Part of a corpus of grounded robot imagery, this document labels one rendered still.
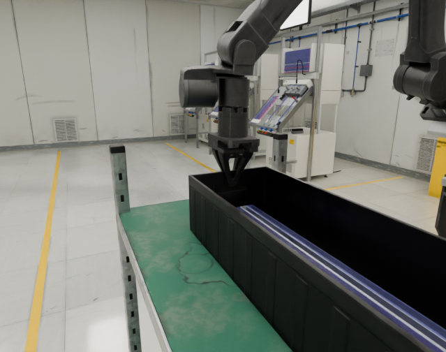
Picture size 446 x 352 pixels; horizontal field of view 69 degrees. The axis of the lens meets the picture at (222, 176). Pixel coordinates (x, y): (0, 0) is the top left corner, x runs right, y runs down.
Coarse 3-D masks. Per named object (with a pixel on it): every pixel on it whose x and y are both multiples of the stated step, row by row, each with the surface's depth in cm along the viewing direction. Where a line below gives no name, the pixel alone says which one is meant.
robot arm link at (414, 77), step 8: (416, 64) 70; (424, 64) 68; (408, 72) 70; (416, 72) 69; (424, 72) 67; (408, 80) 70; (416, 80) 69; (408, 88) 71; (416, 88) 69; (408, 96) 74; (424, 104) 70
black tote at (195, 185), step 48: (192, 192) 59; (240, 192) 65; (288, 192) 60; (240, 240) 43; (336, 240) 50; (384, 240) 42; (432, 240) 36; (240, 288) 44; (288, 288) 33; (336, 288) 27; (384, 288) 43; (432, 288) 37; (288, 336) 34; (336, 336) 27; (384, 336) 23
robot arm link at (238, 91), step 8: (216, 80) 56; (224, 80) 57; (232, 80) 56; (240, 80) 56; (248, 80) 58; (224, 88) 57; (232, 88) 57; (240, 88) 57; (248, 88) 58; (224, 96) 58; (232, 96) 57; (240, 96) 57; (248, 96) 59; (224, 104) 58; (232, 104) 57; (240, 104) 58; (248, 104) 60
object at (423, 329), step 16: (240, 208) 62; (256, 208) 62; (272, 224) 55; (288, 240) 49; (304, 240) 49; (304, 256) 44; (320, 256) 44; (336, 272) 41; (352, 272) 41; (352, 288) 37; (368, 288) 37; (384, 304) 35; (400, 304) 35; (400, 320) 32; (416, 320) 32; (416, 336) 30; (432, 336) 30
